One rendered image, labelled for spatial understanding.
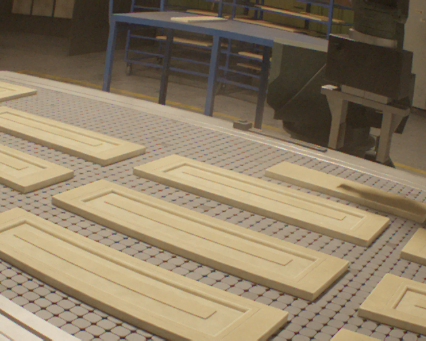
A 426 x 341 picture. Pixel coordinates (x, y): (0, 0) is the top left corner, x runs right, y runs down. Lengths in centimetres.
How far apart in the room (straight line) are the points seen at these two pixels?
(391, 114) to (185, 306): 89
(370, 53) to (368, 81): 8
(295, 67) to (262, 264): 147
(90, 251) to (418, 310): 65
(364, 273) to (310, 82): 140
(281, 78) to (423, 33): 580
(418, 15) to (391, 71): 670
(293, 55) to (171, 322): 178
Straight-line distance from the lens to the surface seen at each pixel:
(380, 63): 179
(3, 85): 282
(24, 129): 215
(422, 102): 852
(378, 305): 128
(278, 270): 137
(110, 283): 123
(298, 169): 201
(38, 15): 1173
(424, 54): 846
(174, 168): 189
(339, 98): 188
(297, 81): 276
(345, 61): 182
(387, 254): 157
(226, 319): 117
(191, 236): 147
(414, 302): 133
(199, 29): 417
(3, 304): 116
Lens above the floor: 145
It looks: 18 degrees down
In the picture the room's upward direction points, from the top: 7 degrees clockwise
